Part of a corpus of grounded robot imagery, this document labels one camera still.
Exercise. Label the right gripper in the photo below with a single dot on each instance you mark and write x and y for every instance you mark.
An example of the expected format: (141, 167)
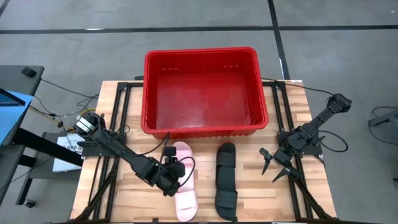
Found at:
(287, 154)

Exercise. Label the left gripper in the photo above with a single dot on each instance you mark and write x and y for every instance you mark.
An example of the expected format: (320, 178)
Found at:
(171, 177)

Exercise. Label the black foam slide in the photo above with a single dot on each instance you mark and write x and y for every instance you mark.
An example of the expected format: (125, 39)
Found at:
(226, 161)
(226, 199)

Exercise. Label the red plastic bin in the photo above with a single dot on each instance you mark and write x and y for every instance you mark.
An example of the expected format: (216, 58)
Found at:
(202, 93)

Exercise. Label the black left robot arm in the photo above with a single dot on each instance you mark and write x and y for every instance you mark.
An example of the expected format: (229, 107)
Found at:
(124, 152)

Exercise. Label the white printed paper box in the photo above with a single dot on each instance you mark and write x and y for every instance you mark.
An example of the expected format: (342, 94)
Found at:
(62, 161)

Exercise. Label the black desk caster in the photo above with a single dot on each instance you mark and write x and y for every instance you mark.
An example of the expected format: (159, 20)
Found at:
(30, 203)

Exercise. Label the blue board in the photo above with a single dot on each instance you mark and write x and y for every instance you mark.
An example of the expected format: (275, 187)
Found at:
(12, 121)

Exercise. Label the black computer mouse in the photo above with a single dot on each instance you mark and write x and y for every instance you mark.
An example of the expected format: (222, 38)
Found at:
(28, 71)

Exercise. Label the black framed monitor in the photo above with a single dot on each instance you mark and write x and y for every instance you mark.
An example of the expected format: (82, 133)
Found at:
(9, 99)

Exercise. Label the black desk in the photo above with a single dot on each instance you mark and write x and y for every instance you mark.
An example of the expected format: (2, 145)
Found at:
(15, 81)

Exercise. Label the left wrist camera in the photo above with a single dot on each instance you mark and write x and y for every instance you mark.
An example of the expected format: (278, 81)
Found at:
(170, 153)

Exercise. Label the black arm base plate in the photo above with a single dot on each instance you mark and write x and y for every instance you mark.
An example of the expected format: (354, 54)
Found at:
(96, 152)
(314, 151)

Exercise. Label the black edge bracket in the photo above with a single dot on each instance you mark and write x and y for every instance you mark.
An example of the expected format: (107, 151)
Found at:
(155, 220)
(235, 221)

